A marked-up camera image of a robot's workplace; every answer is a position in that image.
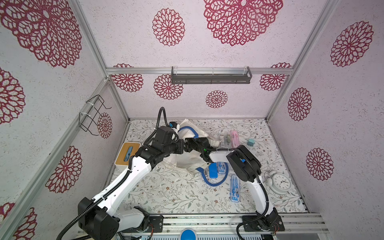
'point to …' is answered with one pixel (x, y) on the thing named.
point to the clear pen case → (222, 140)
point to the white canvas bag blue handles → (191, 160)
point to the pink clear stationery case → (235, 140)
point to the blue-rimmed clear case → (213, 172)
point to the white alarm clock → (280, 183)
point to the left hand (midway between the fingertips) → (184, 144)
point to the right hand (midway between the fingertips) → (177, 135)
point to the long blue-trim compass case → (235, 188)
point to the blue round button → (188, 234)
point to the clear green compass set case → (228, 140)
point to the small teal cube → (251, 142)
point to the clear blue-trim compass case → (221, 167)
